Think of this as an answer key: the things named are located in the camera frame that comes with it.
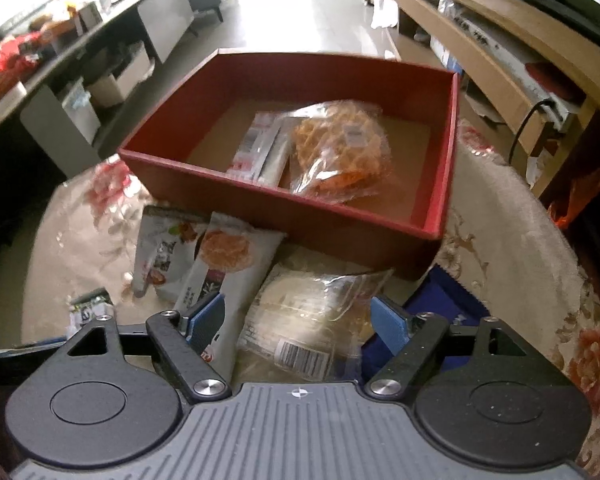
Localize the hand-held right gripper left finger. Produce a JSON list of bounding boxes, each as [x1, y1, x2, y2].
[[55, 293, 232, 404]]

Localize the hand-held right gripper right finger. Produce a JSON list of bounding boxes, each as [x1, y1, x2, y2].
[[366, 296, 556, 402]]

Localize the blue snack packet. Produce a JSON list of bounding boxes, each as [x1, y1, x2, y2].
[[362, 265, 486, 386]]

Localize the white packet orange pastry print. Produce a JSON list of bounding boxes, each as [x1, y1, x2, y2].
[[172, 211, 288, 381]]

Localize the clear flatbread packet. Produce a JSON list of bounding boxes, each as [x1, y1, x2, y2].
[[237, 261, 396, 383]]

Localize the red cardboard box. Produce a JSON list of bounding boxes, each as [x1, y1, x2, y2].
[[117, 48, 462, 281]]

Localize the beige floral tablecloth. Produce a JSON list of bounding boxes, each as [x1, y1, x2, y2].
[[20, 120, 600, 480]]

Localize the white stick packet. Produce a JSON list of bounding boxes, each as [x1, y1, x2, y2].
[[252, 119, 297, 188]]

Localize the white red striped packet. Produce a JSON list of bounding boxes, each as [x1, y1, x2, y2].
[[226, 112, 281, 181]]

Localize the clear waffle bag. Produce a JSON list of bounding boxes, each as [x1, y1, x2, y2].
[[288, 100, 393, 205]]

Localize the orange red bag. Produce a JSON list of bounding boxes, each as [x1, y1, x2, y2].
[[547, 165, 600, 231]]

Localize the white plastic container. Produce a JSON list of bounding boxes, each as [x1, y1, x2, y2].
[[60, 80, 103, 133]]

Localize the white storage box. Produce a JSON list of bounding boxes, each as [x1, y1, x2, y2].
[[87, 47, 156, 108]]

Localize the wooden media cabinet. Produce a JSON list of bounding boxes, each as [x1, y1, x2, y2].
[[355, 0, 600, 201]]

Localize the dark long counter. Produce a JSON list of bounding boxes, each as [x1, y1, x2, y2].
[[0, 0, 196, 176]]

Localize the red cloth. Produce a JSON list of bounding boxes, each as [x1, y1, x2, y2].
[[525, 62, 583, 106]]

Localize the long white box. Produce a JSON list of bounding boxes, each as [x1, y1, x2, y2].
[[430, 10, 581, 128]]

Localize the white plastic bag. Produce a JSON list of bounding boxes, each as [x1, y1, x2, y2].
[[370, 0, 401, 31]]

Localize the red snack bags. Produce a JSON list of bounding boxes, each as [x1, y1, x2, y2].
[[0, 32, 43, 73]]

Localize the black cable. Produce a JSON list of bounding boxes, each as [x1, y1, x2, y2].
[[509, 97, 556, 161]]

